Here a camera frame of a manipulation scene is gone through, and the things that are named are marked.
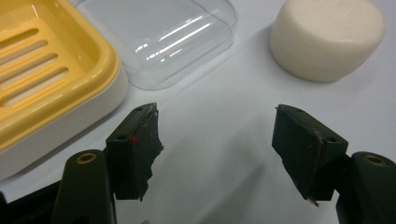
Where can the cream round soap bar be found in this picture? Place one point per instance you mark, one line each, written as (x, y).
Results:
(323, 37)

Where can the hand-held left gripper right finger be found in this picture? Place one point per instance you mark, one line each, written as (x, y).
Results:
(311, 155)

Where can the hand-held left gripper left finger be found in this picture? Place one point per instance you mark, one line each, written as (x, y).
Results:
(130, 161)

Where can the yellow and white soap dish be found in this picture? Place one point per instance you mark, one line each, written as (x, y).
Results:
(46, 77)

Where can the clear plastic soap dish lid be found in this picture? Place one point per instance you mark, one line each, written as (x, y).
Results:
(174, 40)

